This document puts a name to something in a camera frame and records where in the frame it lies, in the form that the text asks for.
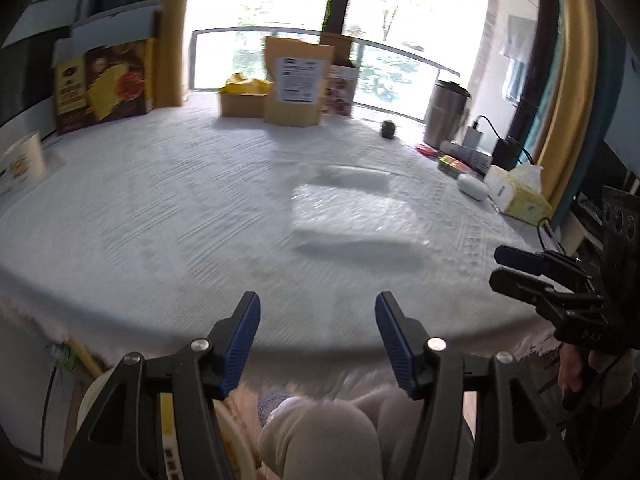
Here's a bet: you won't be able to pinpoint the black cable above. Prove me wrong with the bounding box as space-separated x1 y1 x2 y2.
536 217 563 253

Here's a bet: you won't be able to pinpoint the balcony railing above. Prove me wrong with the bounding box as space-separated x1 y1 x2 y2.
191 26 461 111

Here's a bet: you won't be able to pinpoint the yellow tissue pack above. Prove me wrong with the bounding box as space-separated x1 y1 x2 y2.
484 164 555 223

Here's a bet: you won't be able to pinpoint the bubble wrap bag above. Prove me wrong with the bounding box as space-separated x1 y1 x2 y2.
290 182 436 251

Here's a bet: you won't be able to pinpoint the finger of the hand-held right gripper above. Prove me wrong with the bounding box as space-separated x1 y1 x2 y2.
488 267 607 328
494 245 593 288

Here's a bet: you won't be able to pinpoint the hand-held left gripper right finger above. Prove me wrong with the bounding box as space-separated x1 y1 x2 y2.
375 291 581 480

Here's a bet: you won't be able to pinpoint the yellow snack packets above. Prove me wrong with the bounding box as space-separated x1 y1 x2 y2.
220 73 273 95

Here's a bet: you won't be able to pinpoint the colourful small packet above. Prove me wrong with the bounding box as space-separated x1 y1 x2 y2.
437 155 468 178

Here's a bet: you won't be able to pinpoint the kraft pouch with white label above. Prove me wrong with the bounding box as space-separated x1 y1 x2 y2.
262 35 336 127

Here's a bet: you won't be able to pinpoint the person's beige trousers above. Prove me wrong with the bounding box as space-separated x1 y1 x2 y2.
256 370 476 480

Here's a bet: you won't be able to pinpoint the yellow curtain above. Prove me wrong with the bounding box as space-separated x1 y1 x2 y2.
146 0 198 108
530 0 601 201

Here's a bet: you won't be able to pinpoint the steel tumbler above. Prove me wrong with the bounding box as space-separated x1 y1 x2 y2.
422 79 473 150

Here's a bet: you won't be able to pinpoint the plain kraft pouch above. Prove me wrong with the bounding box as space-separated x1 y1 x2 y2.
320 32 358 68

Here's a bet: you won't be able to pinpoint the brown cracker box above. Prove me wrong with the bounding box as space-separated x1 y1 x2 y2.
50 0 163 136

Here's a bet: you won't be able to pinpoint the person's right hand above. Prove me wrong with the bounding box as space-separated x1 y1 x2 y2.
557 342 635 411

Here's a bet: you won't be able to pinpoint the white textured tablecloth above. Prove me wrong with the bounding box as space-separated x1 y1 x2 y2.
0 104 561 401

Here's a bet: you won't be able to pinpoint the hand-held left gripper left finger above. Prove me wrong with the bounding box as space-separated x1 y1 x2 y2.
59 291 262 480

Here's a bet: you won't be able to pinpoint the small yellow cardboard box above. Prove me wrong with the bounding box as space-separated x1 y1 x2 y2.
218 87 273 118

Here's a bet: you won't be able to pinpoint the black power adapter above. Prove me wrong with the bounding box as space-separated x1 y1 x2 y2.
492 136 524 172

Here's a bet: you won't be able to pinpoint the printed snack pouch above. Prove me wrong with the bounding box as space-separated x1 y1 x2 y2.
322 64 360 119

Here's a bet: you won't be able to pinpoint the white cartoon mug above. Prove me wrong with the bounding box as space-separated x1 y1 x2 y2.
0 131 47 196

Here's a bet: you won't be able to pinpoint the white rectangular box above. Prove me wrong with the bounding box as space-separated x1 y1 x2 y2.
439 140 492 177

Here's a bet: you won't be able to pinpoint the hanging clothes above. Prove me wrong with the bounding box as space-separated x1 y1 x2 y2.
500 15 532 106

